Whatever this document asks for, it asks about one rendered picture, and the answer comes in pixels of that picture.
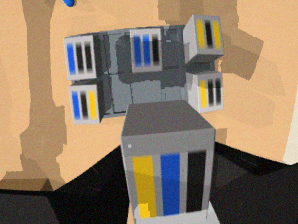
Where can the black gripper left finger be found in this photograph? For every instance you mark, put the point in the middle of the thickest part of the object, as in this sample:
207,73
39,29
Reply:
98,196

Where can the blue rod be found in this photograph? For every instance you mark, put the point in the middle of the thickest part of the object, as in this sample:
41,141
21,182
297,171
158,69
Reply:
70,3

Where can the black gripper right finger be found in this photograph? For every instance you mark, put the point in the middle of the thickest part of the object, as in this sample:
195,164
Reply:
248,189

